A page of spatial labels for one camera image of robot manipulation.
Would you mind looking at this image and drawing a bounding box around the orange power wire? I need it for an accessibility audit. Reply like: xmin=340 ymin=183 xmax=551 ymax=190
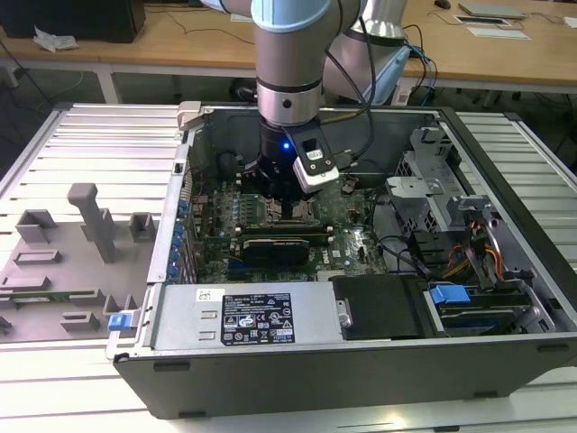
xmin=477 ymin=243 xmax=504 ymax=277

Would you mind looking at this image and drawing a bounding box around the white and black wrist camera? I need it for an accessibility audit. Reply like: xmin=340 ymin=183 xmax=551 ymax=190
xmin=282 ymin=122 xmax=340 ymax=194

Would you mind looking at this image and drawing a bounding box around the green RAM stick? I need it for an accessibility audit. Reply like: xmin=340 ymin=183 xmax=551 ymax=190
xmin=0 ymin=290 xmax=73 ymax=304
xmin=238 ymin=224 xmax=329 ymax=240

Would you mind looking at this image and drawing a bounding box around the black plastic shroud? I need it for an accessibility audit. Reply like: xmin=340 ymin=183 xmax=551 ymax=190
xmin=331 ymin=274 xmax=425 ymax=340

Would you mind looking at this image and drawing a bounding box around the silver metal drive cage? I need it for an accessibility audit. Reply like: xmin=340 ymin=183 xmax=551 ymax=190
xmin=385 ymin=125 xmax=510 ymax=235

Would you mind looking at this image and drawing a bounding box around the wooden desk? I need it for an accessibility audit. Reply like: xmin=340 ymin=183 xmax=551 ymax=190
xmin=400 ymin=0 xmax=577 ymax=109
xmin=0 ymin=6 xmax=407 ymax=105

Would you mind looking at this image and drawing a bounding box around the CPU socket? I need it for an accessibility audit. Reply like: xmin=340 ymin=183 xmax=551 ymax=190
xmin=257 ymin=194 xmax=320 ymax=226

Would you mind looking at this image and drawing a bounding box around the white crumpled cloth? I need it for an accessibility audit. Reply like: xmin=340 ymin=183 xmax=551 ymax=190
xmin=33 ymin=24 xmax=78 ymax=51

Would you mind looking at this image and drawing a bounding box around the black and silver PC case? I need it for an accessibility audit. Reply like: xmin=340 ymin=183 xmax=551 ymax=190
xmin=105 ymin=99 xmax=577 ymax=420

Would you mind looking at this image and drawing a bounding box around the black camera cable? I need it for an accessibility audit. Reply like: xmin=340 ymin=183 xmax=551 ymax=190
xmin=315 ymin=13 xmax=378 ymax=130

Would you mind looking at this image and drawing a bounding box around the green motherboard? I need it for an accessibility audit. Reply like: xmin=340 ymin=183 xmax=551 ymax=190
xmin=191 ymin=173 xmax=396 ymax=284

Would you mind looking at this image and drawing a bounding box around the blue cable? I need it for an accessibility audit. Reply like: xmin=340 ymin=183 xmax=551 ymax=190
xmin=405 ymin=40 xmax=439 ymax=107

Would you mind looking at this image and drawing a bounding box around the black equipment box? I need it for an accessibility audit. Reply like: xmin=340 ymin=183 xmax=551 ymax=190
xmin=0 ymin=0 xmax=146 ymax=44

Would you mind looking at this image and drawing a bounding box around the blue plastic latch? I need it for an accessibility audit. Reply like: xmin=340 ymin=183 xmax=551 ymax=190
xmin=108 ymin=313 xmax=136 ymax=334

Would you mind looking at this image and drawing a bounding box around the black graphics card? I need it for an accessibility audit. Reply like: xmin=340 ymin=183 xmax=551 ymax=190
xmin=242 ymin=237 xmax=313 ymax=274

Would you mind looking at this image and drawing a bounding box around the metal socket cover frame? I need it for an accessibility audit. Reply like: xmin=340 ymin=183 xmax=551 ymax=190
xmin=263 ymin=198 xmax=315 ymax=223

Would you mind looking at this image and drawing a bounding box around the grey parts rack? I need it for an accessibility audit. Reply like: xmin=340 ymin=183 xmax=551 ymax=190
xmin=0 ymin=182 xmax=160 ymax=345

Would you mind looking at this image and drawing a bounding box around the grey laptop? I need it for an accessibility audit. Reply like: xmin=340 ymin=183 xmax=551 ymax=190
xmin=458 ymin=1 xmax=527 ymax=20

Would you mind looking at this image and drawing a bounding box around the black rating label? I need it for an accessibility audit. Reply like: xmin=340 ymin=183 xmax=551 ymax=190
xmin=220 ymin=291 xmax=292 ymax=346

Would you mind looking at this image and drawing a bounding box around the silver power supply unit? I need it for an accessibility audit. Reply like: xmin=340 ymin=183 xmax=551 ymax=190
xmin=151 ymin=282 xmax=353 ymax=351

